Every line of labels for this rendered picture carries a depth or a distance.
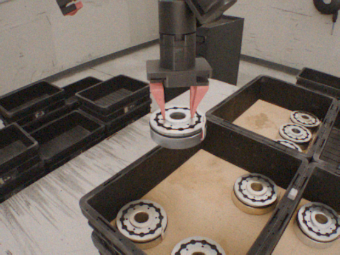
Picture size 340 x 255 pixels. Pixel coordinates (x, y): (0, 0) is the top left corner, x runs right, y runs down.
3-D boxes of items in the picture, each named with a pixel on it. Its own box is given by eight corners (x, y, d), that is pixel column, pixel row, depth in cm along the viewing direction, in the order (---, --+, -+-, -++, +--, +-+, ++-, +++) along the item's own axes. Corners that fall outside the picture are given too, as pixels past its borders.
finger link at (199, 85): (163, 109, 50) (161, 62, 45) (200, 107, 51) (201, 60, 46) (166, 129, 44) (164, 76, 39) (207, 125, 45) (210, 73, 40)
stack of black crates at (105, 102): (113, 170, 166) (104, 108, 141) (85, 151, 181) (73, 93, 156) (155, 141, 192) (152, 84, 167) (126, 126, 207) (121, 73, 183)
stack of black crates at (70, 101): (78, 146, 186) (68, 104, 168) (57, 130, 202) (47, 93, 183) (118, 122, 212) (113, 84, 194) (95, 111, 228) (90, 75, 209)
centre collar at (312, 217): (326, 233, 45) (327, 231, 45) (306, 221, 48) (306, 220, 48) (333, 218, 48) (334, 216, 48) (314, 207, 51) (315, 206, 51)
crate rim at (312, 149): (307, 167, 55) (310, 159, 54) (201, 121, 72) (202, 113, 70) (336, 104, 81) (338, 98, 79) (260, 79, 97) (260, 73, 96)
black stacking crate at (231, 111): (295, 195, 61) (309, 161, 55) (200, 149, 77) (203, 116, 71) (327, 128, 86) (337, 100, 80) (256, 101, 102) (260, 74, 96)
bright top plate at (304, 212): (332, 249, 42) (333, 248, 42) (289, 224, 48) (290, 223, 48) (346, 217, 48) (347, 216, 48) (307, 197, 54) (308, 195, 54)
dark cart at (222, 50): (201, 135, 222) (209, 27, 173) (161, 118, 246) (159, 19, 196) (233, 108, 261) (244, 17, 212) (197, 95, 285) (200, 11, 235)
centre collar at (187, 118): (180, 129, 45) (180, 125, 44) (158, 119, 47) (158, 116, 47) (197, 116, 48) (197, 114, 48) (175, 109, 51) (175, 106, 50)
